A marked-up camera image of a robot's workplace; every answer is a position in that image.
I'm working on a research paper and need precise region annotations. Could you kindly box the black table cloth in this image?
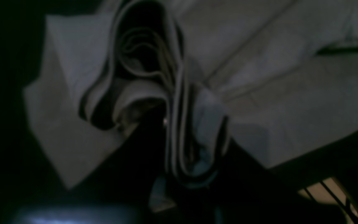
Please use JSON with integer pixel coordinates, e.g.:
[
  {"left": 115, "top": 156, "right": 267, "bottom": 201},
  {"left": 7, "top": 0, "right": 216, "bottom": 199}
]
[{"left": 0, "top": 0, "right": 101, "bottom": 224}]

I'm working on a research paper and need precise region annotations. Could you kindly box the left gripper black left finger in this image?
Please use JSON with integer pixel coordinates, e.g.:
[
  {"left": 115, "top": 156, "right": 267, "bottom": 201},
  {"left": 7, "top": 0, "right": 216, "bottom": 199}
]
[{"left": 71, "top": 106, "right": 166, "bottom": 209}]

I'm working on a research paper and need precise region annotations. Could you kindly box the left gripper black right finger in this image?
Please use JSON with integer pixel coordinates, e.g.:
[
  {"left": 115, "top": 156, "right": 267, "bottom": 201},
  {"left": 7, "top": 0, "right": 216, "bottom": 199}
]
[{"left": 210, "top": 140, "right": 297, "bottom": 224}]

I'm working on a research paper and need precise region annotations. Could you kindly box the grey T-shirt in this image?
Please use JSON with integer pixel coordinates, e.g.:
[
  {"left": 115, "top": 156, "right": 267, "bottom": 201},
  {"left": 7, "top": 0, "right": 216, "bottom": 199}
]
[{"left": 24, "top": 0, "right": 358, "bottom": 189}]

